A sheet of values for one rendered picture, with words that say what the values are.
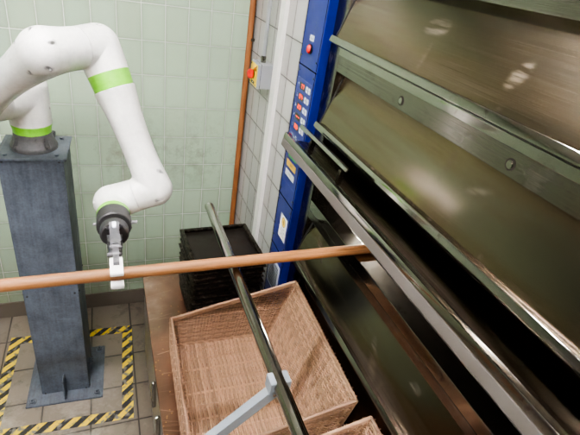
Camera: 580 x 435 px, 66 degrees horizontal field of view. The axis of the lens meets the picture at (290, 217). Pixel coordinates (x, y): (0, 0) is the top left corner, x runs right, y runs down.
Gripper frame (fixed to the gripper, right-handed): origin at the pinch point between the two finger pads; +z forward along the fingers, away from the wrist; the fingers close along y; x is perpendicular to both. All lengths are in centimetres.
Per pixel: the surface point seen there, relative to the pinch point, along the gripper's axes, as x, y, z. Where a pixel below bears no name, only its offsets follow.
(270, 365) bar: -28.8, 1.7, 33.9
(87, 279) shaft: 6.4, -0.4, 1.7
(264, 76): -62, -27, -88
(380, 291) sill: -66, 2, 17
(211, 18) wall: -46, -43, -123
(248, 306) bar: -28.9, 1.6, 15.8
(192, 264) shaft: -18.1, -1.4, 1.2
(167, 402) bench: -13, 61, -6
